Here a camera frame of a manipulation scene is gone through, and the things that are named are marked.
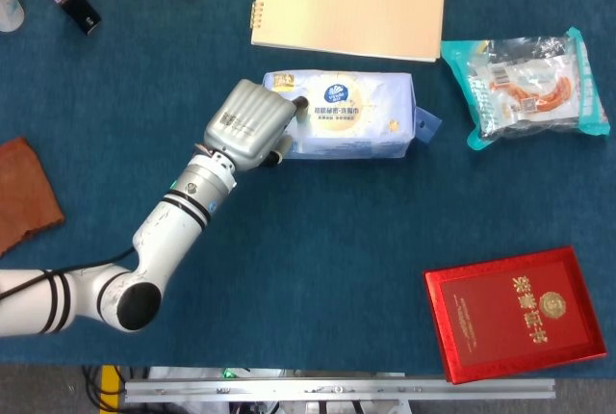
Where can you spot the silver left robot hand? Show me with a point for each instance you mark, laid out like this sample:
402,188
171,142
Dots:
245,130

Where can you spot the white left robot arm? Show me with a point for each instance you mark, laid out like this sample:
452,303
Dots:
168,231

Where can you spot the blue tissue pack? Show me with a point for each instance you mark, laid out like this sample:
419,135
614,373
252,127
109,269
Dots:
356,115

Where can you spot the cream spiral notebook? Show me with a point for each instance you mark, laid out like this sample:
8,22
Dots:
351,0

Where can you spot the black purple carton box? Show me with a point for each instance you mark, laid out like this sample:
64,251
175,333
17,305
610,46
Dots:
72,0

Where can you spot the brown cloth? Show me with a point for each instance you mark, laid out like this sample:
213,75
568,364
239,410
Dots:
24,192

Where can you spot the teal sausage snack bag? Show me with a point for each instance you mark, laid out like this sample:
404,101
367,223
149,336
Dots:
524,86

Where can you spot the red certificate book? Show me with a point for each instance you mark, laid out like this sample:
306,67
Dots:
510,313

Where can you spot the aluminium frame rail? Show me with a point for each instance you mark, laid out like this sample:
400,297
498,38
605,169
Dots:
337,389

